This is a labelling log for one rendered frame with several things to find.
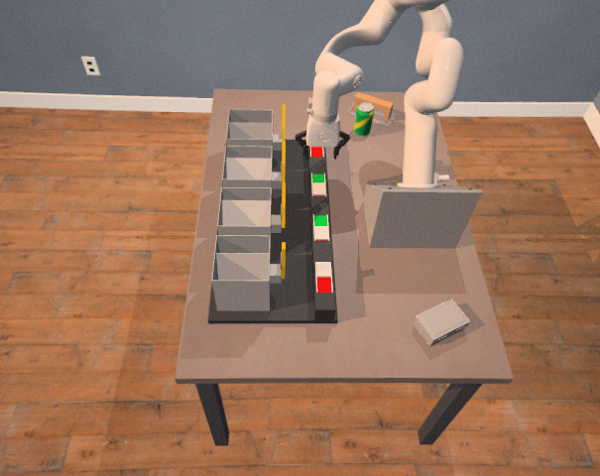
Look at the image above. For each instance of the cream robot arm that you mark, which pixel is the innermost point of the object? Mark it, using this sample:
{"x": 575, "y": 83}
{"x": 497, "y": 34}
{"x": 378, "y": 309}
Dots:
{"x": 438, "y": 53}

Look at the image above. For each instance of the green and yellow drink can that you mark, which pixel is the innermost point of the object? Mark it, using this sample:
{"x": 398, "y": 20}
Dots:
{"x": 363, "y": 119}

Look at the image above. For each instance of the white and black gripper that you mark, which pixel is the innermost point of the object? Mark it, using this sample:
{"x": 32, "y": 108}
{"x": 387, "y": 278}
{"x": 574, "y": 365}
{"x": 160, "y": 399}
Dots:
{"x": 323, "y": 135}

